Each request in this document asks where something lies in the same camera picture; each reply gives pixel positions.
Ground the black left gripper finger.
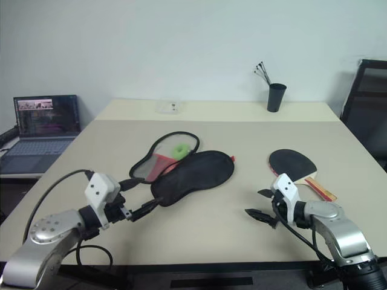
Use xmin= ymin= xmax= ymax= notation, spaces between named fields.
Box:
xmin=130 ymin=198 xmax=161 ymax=223
xmin=119 ymin=178 xmax=146 ymax=192

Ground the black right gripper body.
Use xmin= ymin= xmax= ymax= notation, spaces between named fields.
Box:
xmin=270 ymin=193 xmax=291 ymax=226

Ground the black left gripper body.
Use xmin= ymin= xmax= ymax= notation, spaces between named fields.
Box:
xmin=104 ymin=193 xmax=134 ymax=225

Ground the black table tennis paddle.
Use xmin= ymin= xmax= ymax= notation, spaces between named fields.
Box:
xmin=267 ymin=148 xmax=338 ymax=202

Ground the black red mesh paddle case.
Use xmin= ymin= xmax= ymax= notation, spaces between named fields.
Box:
xmin=129 ymin=130 xmax=236 ymax=208

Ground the black bar under table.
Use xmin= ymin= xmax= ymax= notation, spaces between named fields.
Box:
xmin=170 ymin=275 xmax=254 ymax=288

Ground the clear plastic box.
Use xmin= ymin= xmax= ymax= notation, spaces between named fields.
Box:
xmin=155 ymin=100 xmax=186 ymax=115

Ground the black plastic cup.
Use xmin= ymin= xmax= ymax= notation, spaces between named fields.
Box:
xmin=267 ymin=83 xmax=287 ymax=113

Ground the open grey laptop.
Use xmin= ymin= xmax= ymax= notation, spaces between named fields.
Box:
xmin=0 ymin=94 xmax=82 ymax=175

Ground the black office chair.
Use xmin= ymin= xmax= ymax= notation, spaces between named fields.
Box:
xmin=339 ymin=58 xmax=387 ymax=173

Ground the black power strip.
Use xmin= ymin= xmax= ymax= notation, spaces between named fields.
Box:
xmin=0 ymin=126 xmax=18 ymax=146

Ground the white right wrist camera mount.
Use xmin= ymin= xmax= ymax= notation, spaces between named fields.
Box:
xmin=270 ymin=173 xmax=300 ymax=226

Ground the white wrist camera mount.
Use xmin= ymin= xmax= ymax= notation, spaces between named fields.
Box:
xmin=270 ymin=173 xmax=300 ymax=226
xmin=83 ymin=172 xmax=121 ymax=230

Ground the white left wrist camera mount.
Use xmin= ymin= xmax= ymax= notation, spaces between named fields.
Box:
xmin=83 ymin=172 xmax=121 ymax=230

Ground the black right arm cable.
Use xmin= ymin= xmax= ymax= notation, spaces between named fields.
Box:
xmin=271 ymin=201 xmax=344 ymax=270

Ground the green foam ring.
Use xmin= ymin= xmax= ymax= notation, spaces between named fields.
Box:
xmin=172 ymin=143 xmax=190 ymax=160

